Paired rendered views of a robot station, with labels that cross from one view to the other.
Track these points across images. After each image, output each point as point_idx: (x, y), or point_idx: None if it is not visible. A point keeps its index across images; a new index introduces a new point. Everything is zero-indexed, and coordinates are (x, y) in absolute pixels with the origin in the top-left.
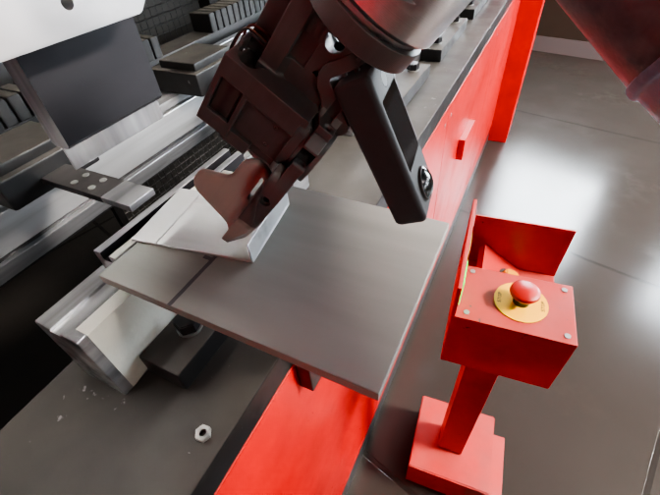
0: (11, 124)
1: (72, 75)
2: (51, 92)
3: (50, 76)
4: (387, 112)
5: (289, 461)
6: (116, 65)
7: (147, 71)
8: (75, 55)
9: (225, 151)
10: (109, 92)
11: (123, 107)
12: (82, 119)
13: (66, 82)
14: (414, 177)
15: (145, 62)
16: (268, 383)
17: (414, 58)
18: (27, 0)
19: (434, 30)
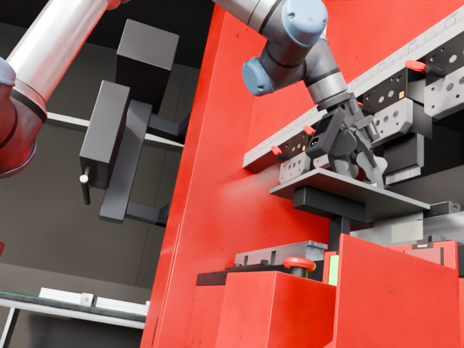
0: None
1: (393, 154)
2: (386, 159)
3: (388, 154)
4: (320, 122)
5: None
6: (405, 152)
7: (415, 154)
8: (395, 149)
9: (453, 204)
10: (400, 160)
11: (401, 166)
12: (389, 167)
13: (391, 156)
14: (313, 139)
15: (415, 150)
16: (321, 266)
17: (320, 105)
18: (375, 132)
19: (312, 99)
